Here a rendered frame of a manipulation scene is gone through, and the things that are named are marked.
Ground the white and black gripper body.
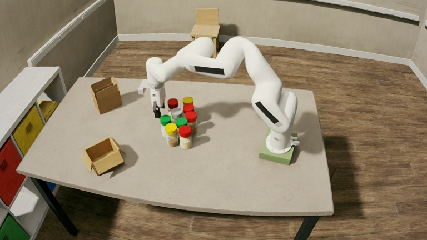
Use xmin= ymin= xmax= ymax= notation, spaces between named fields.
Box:
xmin=150 ymin=84 xmax=166 ymax=108

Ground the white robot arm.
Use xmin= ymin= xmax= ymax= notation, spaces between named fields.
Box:
xmin=138 ymin=37 xmax=299 ymax=154

